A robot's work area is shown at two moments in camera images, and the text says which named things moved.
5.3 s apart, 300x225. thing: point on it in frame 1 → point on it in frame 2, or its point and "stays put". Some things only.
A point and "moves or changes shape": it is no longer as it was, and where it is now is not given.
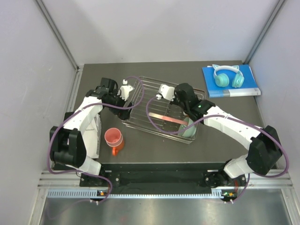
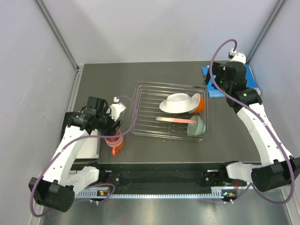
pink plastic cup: (113, 137) stays put
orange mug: (116, 150) stays put
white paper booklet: (92, 137) stays put
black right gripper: (174, 101) → (218, 70)
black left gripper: (123, 114) → (109, 131)
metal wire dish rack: (152, 113) moves or changes shape
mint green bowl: (189, 132) → (196, 129)
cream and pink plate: (170, 118) moves or changes shape
